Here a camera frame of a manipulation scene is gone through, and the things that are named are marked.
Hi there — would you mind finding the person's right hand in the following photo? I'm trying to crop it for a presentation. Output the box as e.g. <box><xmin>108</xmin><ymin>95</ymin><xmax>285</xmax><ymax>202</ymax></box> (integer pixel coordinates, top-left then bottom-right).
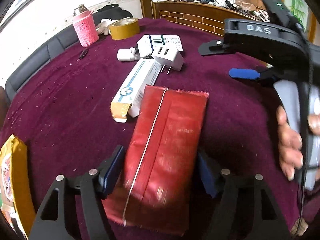
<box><xmin>276</xmin><ymin>106</ymin><xmax>304</xmax><ymax>181</ymax></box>

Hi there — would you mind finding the blue white barcode box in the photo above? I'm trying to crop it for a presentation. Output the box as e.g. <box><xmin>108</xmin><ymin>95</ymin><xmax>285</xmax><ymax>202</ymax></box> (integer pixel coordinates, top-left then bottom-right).
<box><xmin>137</xmin><ymin>35</ymin><xmax>183</xmax><ymax>57</ymax></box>

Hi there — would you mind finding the white cylindrical cap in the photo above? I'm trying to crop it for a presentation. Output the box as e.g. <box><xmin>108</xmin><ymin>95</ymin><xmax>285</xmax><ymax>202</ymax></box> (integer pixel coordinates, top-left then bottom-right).
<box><xmin>117</xmin><ymin>48</ymin><xmax>136</xmax><ymax>62</ymax></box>

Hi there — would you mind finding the white USB charger plug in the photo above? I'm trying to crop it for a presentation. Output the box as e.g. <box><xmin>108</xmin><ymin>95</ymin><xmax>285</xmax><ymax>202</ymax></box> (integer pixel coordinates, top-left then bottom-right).
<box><xmin>151</xmin><ymin>44</ymin><xmax>184</xmax><ymax>71</ymax></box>

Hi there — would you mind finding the red foil packet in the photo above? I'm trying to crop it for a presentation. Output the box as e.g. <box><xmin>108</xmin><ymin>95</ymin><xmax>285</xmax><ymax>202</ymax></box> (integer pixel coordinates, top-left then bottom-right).
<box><xmin>103</xmin><ymin>86</ymin><xmax>209</xmax><ymax>236</ymax></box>

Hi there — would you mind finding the yellow cardboard tray box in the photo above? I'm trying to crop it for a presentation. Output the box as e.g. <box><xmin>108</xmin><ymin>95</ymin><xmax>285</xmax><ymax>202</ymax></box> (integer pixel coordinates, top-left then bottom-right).
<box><xmin>1</xmin><ymin>135</ymin><xmax>36</xmax><ymax>239</ymax></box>

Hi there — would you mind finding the maroon velvet tablecloth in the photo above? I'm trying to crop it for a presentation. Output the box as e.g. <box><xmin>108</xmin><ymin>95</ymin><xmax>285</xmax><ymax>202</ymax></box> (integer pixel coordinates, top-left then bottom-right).
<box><xmin>1</xmin><ymin>19</ymin><xmax>298</xmax><ymax>239</ymax></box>

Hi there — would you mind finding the yellow tape roll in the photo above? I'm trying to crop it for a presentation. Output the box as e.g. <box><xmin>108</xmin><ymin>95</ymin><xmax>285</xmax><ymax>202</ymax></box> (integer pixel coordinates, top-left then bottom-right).
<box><xmin>108</xmin><ymin>17</ymin><xmax>140</xmax><ymax>40</ymax></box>

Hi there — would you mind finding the black leather sofa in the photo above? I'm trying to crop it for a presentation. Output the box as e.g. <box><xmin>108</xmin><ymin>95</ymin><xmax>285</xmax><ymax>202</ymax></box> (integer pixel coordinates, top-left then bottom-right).
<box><xmin>4</xmin><ymin>4</ymin><xmax>132</xmax><ymax>101</ymax></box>

